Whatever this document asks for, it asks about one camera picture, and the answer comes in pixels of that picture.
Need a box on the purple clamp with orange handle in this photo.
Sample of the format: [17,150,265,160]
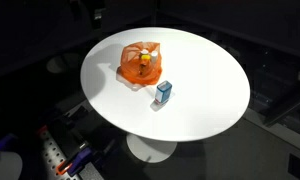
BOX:
[55,146,93,177]

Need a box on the syrup bottle with yellow cap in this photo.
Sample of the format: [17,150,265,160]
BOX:
[138,48,152,77]

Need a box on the white capped small bottle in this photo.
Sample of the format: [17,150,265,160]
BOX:
[150,50,160,66]

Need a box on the blue and white carton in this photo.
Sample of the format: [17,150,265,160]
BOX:
[154,80,173,106]

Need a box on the black clamp with red handle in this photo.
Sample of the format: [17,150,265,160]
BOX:
[35,125,49,135]

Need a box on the white table pedestal base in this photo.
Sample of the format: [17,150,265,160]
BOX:
[125,133,178,164]

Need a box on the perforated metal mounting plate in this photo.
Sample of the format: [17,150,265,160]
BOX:
[39,129,82,180]

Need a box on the orange plastic bowl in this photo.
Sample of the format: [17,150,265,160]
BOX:
[116,41,164,86]

